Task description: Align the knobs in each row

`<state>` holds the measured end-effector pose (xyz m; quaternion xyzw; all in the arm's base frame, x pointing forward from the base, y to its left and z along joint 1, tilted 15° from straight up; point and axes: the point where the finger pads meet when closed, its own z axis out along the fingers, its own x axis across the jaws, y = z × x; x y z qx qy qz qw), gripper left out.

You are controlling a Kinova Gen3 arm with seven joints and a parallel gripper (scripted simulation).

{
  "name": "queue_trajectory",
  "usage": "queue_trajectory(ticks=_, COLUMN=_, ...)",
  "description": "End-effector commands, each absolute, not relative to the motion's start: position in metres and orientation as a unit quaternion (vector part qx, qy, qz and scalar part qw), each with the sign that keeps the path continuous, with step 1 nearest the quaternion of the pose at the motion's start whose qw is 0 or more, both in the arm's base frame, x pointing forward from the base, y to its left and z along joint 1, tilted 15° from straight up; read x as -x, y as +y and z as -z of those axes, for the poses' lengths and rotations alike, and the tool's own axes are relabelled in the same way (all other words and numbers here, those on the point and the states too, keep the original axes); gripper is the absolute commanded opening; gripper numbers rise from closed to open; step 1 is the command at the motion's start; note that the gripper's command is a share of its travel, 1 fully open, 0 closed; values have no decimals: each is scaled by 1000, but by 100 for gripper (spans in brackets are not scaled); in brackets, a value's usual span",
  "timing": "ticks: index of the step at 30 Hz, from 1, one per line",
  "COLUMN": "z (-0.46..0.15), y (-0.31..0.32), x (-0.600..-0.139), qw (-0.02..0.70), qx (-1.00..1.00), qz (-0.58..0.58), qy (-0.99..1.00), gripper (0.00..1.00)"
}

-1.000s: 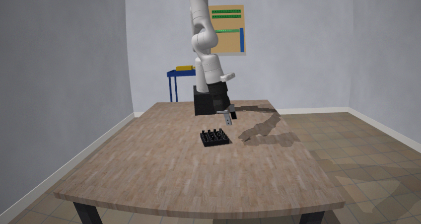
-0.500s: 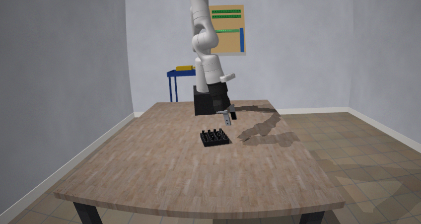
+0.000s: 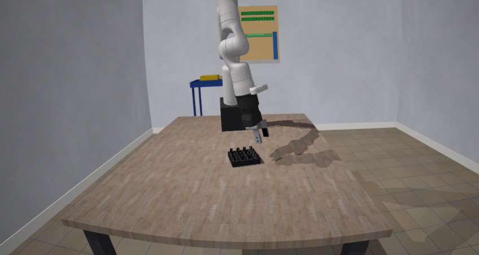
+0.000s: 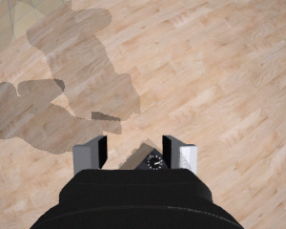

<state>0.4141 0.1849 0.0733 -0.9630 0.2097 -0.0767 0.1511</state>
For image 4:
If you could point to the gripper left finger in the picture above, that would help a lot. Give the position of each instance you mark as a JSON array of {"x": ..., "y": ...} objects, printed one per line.
[{"x": 91, "y": 155}]

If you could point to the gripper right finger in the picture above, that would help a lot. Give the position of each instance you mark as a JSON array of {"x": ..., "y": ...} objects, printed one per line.
[{"x": 177, "y": 154}]

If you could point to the black knob box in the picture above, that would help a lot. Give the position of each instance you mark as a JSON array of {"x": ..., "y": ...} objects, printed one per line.
[{"x": 151, "y": 162}]

